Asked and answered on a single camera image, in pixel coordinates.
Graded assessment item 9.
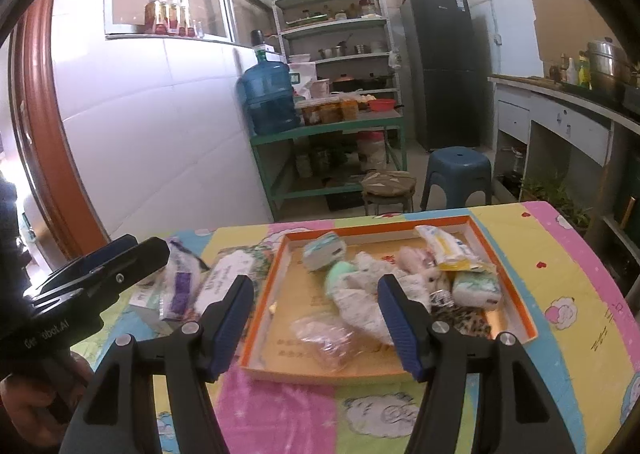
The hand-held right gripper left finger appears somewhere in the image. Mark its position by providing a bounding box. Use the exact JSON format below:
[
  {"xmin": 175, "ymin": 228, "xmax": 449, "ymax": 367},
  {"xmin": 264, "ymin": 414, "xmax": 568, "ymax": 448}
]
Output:
[{"xmin": 59, "ymin": 274, "xmax": 256, "ymax": 454}]

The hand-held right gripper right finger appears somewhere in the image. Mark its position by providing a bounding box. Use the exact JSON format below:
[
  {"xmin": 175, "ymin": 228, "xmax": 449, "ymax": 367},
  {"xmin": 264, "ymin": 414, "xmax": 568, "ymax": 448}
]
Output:
[{"xmin": 377, "ymin": 274, "xmax": 586, "ymax": 454}]

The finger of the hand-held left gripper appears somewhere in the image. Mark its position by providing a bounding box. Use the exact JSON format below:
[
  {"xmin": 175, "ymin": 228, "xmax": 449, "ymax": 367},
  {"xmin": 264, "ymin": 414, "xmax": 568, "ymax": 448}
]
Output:
[
  {"xmin": 37, "ymin": 235, "xmax": 139, "ymax": 295},
  {"xmin": 32, "ymin": 237, "xmax": 171, "ymax": 315}
]

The white floral cloth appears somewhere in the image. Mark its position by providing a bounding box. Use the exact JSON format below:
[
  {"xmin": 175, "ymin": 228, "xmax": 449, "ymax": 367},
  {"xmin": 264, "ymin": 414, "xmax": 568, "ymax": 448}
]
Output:
[{"xmin": 332, "ymin": 254, "xmax": 433, "ymax": 348}]

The cream plush toy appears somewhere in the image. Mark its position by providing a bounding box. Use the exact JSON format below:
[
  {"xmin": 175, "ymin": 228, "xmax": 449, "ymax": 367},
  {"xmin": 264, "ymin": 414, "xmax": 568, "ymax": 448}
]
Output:
[{"xmin": 397, "ymin": 245, "xmax": 453, "ymax": 299}]

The orange cardboard tray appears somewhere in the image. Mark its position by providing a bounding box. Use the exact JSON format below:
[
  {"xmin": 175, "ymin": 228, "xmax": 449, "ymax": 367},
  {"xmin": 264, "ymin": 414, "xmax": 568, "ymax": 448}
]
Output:
[{"xmin": 239, "ymin": 215, "xmax": 540, "ymax": 383}]

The mint green sponge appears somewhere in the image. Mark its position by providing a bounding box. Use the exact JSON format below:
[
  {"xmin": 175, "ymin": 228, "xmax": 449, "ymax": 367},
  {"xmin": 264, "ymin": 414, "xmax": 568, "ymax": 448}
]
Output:
[{"xmin": 324, "ymin": 260, "xmax": 359, "ymax": 299}]

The white green tissue pack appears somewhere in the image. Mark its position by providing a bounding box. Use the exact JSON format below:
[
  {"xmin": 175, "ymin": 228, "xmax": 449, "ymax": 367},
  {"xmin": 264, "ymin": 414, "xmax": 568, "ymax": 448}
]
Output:
[
  {"xmin": 302, "ymin": 231, "xmax": 348, "ymax": 273},
  {"xmin": 452, "ymin": 268, "xmax": 502, "ymax": 311}
]

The yellow white packet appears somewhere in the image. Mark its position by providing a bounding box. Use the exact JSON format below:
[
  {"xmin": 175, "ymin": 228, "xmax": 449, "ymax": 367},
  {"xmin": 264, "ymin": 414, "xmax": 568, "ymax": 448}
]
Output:
[{"xmin": 416, "ymin": 225, "xmax": 489, "ymax": 273}]

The person's left hand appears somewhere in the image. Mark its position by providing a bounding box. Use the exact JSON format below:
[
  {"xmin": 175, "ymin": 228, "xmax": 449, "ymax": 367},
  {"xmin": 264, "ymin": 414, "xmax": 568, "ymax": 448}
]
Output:
[{"xmin": 0, "ymin": 351, "xmax": 96, "ymax": 451}]

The purple packet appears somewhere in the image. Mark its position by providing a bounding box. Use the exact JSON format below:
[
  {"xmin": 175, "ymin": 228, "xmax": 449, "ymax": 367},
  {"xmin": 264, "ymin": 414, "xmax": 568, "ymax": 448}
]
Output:
[{"xmin": 160, "ymin": 239, "xmax": 211, "ymax": 323}]

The white wipes pack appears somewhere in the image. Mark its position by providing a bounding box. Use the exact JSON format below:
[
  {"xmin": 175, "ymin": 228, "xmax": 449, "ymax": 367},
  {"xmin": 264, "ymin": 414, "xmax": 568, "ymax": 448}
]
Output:
[{"xmin": 192, "ymin": 246, "xmax": 276, "ymax": 319}]

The leopard print cloth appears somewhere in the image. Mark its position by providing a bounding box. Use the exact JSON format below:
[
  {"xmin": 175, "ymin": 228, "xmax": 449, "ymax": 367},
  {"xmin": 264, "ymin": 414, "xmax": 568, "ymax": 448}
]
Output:
[{"xmin": 432, "ymin": 306, "xmax": 494, "ymax": 341}]

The clear plastic bag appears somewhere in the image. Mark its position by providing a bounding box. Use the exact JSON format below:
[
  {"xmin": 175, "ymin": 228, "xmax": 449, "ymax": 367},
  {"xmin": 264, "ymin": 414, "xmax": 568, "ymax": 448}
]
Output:
[{"xmin": 291, "ymin": 313, "xmax": 367, "ymax": 373}]

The round cushioned stool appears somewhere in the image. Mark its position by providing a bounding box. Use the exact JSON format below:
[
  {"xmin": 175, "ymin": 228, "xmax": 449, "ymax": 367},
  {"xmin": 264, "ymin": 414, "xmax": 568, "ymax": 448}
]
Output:
[{"xmin": 361, "ymin": 170, "xmax": 418, "ymax": 217}]

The blue plastic stool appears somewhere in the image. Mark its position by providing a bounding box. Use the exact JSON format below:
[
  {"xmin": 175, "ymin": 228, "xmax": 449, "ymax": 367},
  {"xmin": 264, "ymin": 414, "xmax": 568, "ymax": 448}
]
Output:
[{"xmin": 420, "ymin": 146, "xmax": 494, "ymax": 211}]

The white sack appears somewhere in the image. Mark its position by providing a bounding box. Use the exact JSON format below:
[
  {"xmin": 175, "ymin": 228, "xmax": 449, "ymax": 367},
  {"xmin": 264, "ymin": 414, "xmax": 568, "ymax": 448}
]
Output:
[{"xmin": 357, "ymin": 131, "xmax": 389, "ymax": 173}]

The green potted plant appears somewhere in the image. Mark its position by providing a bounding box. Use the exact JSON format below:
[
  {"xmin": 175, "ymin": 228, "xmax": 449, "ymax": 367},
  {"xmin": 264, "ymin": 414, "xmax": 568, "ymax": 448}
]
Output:
[{"xmin": 520, "ymin": 173, "xmax": 592, "ymax": 231}]

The blue water jug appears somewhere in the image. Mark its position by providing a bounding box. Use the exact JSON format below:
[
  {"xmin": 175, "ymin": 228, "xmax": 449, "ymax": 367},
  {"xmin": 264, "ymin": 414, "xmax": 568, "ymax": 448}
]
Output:
[{"xmin": 236, "ymin": 48, "xmax": 302, "ymax": 136}]

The green metal rack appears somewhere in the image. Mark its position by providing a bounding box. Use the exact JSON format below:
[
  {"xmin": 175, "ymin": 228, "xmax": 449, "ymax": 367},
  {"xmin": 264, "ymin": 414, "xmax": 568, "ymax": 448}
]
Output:
[{"xmin": 250, "ymin": 111, "xmax": 408, "ymax": 223}]

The grey kitchen counter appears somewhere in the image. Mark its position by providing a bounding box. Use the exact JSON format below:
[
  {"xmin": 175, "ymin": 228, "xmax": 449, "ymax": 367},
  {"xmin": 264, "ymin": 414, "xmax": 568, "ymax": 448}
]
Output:
[{"xmin": 487, "ymin": 74, "xmax": 640, "ymax": 285}]

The dark grey fridge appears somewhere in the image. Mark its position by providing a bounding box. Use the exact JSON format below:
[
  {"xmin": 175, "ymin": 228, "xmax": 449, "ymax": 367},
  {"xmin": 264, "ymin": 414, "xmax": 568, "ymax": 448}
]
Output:
[{"xmin": 400, "ymin": 0, "xmax": 493, "ymax": 152}]

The white metal shelf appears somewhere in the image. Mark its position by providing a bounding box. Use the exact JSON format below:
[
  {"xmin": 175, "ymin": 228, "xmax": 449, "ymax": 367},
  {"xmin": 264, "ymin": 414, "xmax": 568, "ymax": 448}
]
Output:
[{"xmin": 272, "ymin": 0, "xmax": 401, "ymax": 104}]

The steel pot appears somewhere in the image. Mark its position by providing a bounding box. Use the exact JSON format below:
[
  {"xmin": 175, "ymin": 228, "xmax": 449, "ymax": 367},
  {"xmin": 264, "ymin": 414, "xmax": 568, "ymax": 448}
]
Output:
[{"xmin": 586, "ymin": 37, "xmax": 631, "ymax": 84}]

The wooden door frame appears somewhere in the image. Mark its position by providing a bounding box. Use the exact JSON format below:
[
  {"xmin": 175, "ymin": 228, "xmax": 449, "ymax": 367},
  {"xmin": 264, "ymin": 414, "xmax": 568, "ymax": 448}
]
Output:
[{"xmin": 7, "ymin": 0, "xmax": 113, "ymax": 247}]

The cardboard wall sheet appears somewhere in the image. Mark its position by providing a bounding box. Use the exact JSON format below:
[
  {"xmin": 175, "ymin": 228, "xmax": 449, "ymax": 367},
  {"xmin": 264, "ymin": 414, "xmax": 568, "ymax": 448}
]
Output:
[{"xmin": 531, "ymin": 0, "xmax": 613, "ymax": 62}]

